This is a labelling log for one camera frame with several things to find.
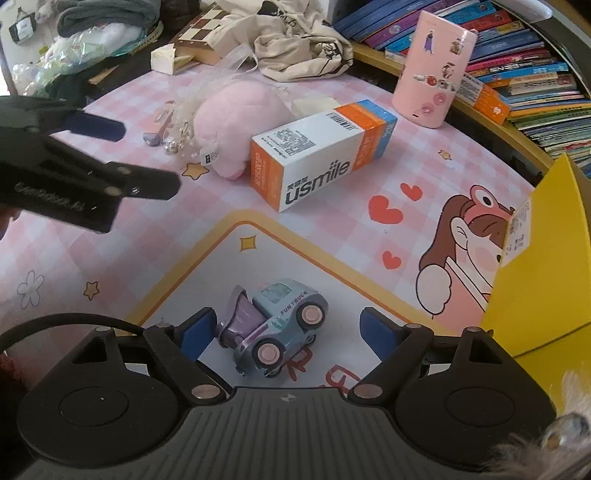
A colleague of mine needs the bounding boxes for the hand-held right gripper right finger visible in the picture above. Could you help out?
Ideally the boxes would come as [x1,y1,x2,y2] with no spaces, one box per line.
[346,306,515,403]

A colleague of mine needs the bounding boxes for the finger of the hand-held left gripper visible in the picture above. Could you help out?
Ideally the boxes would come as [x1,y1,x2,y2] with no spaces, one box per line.
[61,109,127,143]
[91,161,181,201]

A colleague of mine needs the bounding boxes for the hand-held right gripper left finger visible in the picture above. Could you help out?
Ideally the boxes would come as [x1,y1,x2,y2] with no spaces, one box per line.
[69,308,228,403]

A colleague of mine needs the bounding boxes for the pastel toy truck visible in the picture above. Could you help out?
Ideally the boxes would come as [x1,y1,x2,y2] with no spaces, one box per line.
[214,278,330,378]

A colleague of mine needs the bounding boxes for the pink hair clip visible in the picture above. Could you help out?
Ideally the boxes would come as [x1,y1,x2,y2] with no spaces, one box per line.
[142,102,177,148]

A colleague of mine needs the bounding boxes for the pink checkered desk mat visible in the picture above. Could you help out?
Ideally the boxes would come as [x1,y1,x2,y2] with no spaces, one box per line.
[0,60,546,398]

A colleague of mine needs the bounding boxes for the clear plastic bags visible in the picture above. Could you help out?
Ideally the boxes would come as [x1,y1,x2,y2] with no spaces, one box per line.
[11,22,154,95]

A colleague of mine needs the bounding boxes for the white tulle bead accessory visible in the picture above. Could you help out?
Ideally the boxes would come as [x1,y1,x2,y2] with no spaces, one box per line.
[164,45,246,158]

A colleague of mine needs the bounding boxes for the small cream paper box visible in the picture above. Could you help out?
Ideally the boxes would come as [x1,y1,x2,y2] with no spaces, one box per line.
[150,44,200,76]

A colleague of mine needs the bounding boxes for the grey knitted cloth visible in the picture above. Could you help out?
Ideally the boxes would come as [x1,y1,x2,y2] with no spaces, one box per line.
[61,0,161,38]

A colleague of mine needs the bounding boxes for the pink plush toy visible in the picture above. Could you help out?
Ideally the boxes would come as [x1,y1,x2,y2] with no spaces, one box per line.
[193,82,297,180]

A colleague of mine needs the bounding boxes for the wooden chessboard box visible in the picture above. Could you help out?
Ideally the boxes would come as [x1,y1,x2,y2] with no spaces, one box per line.
[172,4,260,66]

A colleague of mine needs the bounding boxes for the white and orange carton box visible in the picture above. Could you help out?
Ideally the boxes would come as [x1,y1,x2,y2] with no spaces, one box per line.
[250,100,399,213]

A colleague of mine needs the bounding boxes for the yellow cardboard box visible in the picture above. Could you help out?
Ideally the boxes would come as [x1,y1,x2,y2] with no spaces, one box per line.
[480,154,591,359]

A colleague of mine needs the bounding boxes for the cream eraser block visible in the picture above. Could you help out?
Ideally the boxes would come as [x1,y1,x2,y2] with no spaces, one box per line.
[291,97,339,117]

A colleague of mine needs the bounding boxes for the beige canvas tote bag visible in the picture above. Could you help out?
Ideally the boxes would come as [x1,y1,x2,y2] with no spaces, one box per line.
[216,0,355,85]

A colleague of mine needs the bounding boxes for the furry grey plush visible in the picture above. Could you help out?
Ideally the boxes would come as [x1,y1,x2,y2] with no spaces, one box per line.
[480,369,591,480]

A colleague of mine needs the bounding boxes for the pink cylinder with stickers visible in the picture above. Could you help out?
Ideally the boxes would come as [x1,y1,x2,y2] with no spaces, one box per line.
[392,10,478,129]

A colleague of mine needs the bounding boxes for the row of books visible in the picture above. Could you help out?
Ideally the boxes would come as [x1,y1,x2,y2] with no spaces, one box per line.
[332,0,591,178]

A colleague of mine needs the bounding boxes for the black cable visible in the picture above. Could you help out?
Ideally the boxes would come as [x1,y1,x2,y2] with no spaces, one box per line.
[0,312,145,354]

